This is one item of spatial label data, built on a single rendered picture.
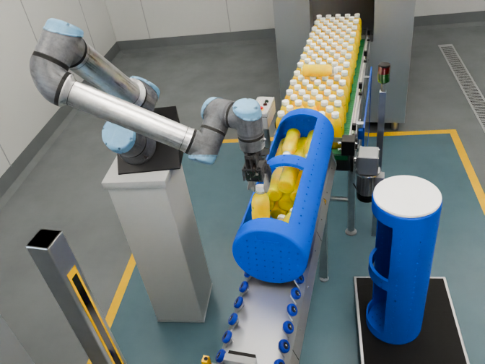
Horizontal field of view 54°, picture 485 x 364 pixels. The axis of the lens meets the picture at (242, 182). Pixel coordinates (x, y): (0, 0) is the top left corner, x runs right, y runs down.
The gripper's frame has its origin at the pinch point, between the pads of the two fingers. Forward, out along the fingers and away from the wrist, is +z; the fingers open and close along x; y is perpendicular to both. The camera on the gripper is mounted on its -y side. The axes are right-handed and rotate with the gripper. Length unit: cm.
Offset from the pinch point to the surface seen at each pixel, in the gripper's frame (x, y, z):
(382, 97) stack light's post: 41, -112, 21
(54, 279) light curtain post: -27, 77, -32
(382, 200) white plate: 44, -27, 24
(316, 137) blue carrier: 14, -48, 7
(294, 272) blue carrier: 14.3, 17.7, 24.9
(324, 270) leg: 12, -66, 117
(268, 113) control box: -19, -88, 19
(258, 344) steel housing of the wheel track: 5, 43, 35
